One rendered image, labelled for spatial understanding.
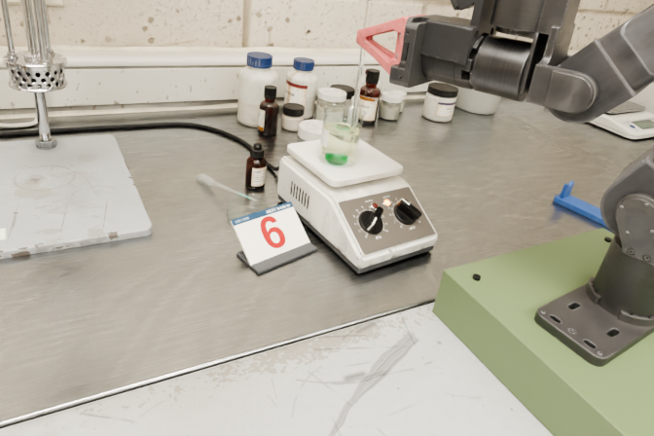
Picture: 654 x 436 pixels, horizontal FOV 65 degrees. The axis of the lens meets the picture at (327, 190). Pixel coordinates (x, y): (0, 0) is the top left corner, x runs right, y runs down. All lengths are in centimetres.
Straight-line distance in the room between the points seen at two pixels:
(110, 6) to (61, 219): 46
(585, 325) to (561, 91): 21
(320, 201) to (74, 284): 29
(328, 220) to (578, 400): 32
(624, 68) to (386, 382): 34
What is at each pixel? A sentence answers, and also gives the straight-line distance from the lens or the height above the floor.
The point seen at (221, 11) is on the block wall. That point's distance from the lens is 107.
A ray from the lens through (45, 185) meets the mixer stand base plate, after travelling 77.
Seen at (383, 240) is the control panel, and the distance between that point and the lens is 62.
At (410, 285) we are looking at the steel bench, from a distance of 62.
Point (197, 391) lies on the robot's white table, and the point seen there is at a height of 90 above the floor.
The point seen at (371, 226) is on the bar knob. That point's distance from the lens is 61.
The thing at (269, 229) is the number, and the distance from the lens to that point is 63.
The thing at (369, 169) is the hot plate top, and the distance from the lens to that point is 67.
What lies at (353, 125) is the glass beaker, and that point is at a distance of 64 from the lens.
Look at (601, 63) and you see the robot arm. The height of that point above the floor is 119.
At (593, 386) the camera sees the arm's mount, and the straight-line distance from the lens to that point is 50.
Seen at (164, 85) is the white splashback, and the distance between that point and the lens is 103.
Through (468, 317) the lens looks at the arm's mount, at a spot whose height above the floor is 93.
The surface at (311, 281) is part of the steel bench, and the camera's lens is 60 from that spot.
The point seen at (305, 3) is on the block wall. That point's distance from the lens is 114.
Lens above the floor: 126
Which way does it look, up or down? 28 degrees down
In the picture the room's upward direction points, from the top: 8 degrees clockwise
